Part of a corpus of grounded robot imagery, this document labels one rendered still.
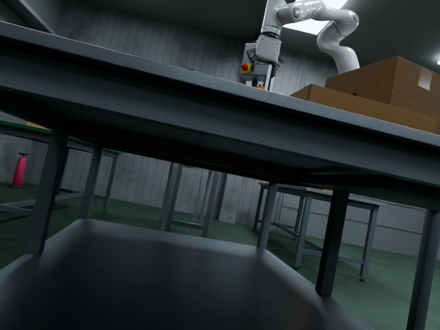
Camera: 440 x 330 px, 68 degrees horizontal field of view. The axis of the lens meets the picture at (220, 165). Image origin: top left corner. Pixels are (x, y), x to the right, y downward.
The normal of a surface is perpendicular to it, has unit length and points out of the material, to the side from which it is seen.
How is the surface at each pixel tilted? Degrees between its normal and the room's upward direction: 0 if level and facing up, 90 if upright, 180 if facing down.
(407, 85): 90
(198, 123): 90
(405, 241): 90
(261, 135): 90
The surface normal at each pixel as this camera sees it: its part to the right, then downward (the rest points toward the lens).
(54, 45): 0.19, -0.01
